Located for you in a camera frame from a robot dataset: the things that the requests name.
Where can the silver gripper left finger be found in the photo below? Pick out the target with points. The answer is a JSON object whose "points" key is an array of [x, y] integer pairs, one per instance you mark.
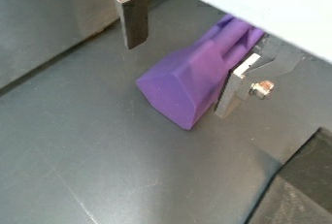
{"points": [[132, 15]]}

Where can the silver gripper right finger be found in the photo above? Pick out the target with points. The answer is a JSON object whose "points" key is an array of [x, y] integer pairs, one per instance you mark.
{"points": [[270, 59]]}

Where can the purple three prong object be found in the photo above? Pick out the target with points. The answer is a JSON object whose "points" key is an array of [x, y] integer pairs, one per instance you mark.
{"points": [[183, 82]]}

